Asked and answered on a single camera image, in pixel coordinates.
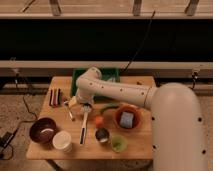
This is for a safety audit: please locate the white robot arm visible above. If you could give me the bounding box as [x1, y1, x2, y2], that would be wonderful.
[75, 67, 208, 171]

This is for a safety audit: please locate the white plastic cup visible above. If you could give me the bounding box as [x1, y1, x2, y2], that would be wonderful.
[52, 131, 72, 152]

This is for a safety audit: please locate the small metal cup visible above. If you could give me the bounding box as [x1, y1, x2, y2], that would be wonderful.
[95, 128, 110, 143]

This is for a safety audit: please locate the green plastic cup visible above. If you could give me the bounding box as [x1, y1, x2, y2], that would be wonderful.
[111, 135, 127, 153]

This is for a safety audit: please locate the white dish brush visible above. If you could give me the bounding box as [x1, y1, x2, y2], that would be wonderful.
[80, 104, 92, 145]

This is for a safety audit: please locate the orange fruit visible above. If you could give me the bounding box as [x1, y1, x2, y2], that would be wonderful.
[93, 115, 105, 128]

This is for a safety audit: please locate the green plastic tray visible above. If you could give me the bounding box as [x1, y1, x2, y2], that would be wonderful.
[70, 68, 120, 101]

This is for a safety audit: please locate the dark purple bowl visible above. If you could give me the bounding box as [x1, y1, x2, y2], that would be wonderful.
[29, 117, 57, 144]

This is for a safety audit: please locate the grey cloth in tray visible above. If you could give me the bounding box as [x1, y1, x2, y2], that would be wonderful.
[106, 77, 116, 82]

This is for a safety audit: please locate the blue sponge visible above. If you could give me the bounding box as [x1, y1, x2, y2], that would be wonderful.
[120, 112, 134, 129]

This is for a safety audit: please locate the red bowl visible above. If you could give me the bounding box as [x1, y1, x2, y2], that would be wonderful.
[113, 105, 142, 132]

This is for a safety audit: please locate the black cable on left floor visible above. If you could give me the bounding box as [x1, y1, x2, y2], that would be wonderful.
[0, 73, 39, 160]

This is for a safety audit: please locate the black cable to window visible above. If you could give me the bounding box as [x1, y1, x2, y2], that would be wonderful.
[119, 10, 157, 76]

